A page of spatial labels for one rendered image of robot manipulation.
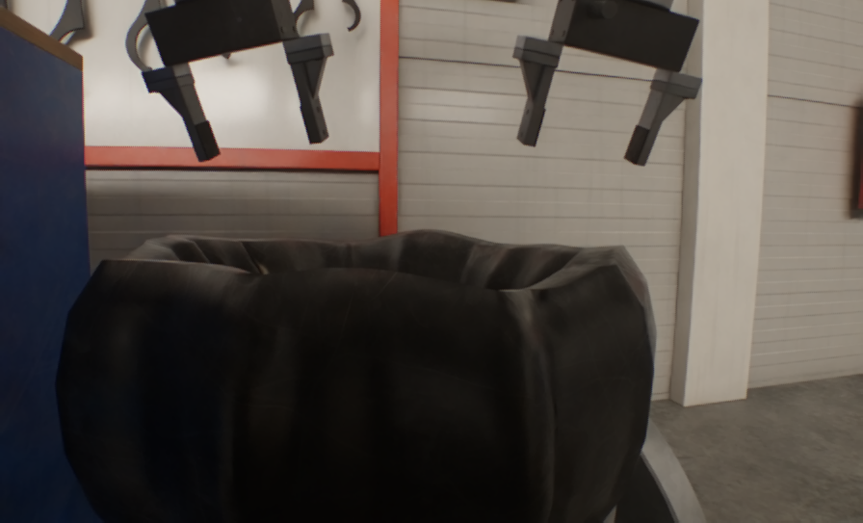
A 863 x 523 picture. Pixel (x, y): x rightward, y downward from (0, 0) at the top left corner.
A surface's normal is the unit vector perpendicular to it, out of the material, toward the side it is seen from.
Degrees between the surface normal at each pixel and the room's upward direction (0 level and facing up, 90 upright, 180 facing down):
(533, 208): 90
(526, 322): 56
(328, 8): 90
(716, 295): 90
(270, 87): 90
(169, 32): 113
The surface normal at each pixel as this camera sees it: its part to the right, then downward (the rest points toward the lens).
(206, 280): -0.37, -0.53
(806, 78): 0.20, 0.08
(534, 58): 0.11, 0.47
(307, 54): -0.10, 0.47
